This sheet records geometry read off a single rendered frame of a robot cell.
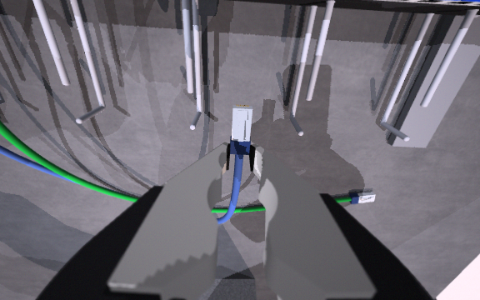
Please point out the blue network cable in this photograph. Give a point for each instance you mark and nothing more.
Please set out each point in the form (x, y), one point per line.
(238, 167)

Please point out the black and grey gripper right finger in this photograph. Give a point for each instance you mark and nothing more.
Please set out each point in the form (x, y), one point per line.
(316, 250)

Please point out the green patch cord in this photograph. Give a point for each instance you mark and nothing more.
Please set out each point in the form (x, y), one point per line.
(38, 158)

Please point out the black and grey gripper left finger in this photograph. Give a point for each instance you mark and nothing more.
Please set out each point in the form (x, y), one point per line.
(164, 246)

